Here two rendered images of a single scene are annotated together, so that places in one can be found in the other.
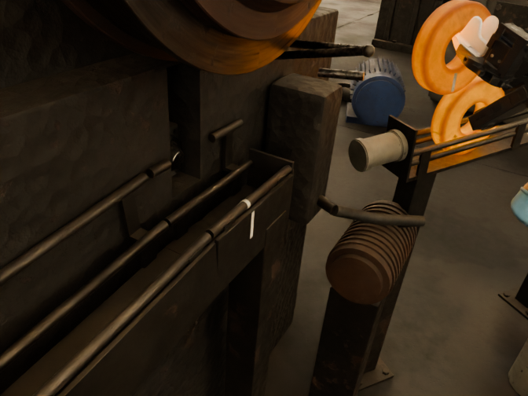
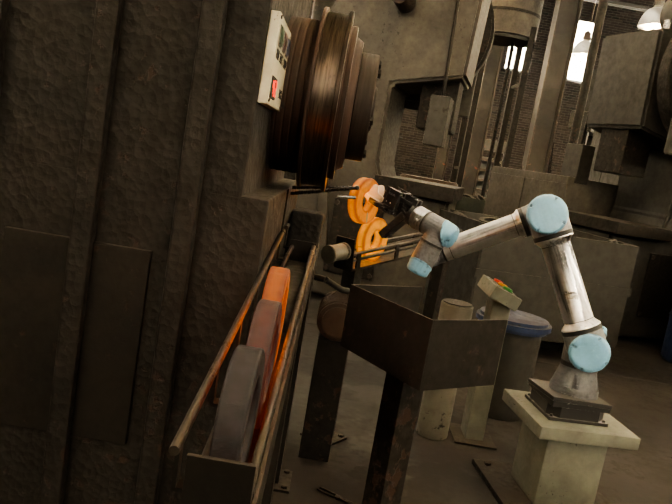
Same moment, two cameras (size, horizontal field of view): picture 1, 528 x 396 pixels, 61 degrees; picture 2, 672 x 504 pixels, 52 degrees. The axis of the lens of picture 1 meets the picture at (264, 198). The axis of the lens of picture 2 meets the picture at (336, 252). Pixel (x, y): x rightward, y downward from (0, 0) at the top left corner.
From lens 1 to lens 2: 148 cm
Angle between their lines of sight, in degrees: 35
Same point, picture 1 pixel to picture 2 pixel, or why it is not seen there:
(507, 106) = (396, 223)
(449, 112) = (365, 234)
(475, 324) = not seen: hidden behind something
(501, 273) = not seen: hidden behind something
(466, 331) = not seen: hidden behind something
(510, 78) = (395, 210)
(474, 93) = (375, 225)
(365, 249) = (341, 303)
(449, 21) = (363, 186)
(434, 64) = (358, 207)
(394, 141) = (344, 246)
